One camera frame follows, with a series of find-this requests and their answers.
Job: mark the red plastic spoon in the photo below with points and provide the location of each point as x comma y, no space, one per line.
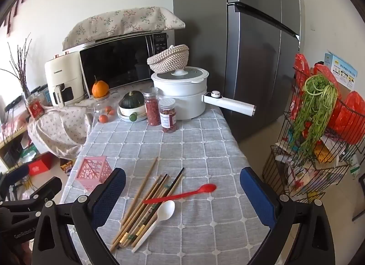
208,188

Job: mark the beige floral cover cloth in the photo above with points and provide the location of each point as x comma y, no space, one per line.
122,22

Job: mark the small tomatoes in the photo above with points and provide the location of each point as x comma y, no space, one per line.
109,110

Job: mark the white ceramic bowl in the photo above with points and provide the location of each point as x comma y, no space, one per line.
125,110

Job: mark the glass jar red label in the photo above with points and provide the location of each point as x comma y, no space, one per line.
35,108

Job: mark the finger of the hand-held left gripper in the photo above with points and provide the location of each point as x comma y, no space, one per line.
17,173
47,188

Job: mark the grey checked tablecloth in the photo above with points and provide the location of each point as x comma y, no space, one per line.
199,153

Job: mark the red plastic bag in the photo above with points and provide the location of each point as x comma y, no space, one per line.
328,72
352,116
302,65

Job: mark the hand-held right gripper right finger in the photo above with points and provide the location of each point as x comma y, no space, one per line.
256,193

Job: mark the black door microwave oven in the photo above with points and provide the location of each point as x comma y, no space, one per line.
114,62

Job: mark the pile of chopsticks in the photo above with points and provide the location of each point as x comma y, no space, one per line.
155,189

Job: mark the wooden shelf unit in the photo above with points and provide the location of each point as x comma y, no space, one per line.
11,136

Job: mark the short jar of red dates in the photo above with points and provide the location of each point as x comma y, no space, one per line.
168,116

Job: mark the white plastic spoon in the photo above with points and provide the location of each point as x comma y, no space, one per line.
166,210

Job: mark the glass jar black lid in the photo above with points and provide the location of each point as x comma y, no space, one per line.
42,94

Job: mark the cream air fryer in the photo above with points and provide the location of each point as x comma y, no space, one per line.
64,74

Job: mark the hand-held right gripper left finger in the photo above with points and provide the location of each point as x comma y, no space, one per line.
109,193

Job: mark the bare twigs in vase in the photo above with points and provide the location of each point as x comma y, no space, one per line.
20,65

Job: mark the small tangerine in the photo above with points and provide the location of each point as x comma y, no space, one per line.
103,118

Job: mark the red cardboard box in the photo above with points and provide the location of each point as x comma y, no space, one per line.
40,166

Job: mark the glass pot lid white knob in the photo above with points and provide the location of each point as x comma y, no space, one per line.
191,72

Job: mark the orange fruit with stem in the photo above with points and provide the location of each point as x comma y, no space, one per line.
100,88

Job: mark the dark green squash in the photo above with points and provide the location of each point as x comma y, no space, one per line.
131,99

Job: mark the white ceramic plate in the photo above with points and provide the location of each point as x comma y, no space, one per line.
142,117

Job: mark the white electric cooking pot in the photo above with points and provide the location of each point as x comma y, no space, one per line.
179,96

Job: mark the bunch of green vegetables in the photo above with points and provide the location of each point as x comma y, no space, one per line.
313,111

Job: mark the blue printed cardboard box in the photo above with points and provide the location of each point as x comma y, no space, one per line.
339,67

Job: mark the pink cutout utensil holder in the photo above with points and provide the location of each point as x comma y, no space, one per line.
91,172

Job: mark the tall jar of goji berries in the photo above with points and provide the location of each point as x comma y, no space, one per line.
152,108

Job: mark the colourful snack packet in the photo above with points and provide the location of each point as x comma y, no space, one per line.
68,166

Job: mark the grey refrigerator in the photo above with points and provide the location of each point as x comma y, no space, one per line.
222,54

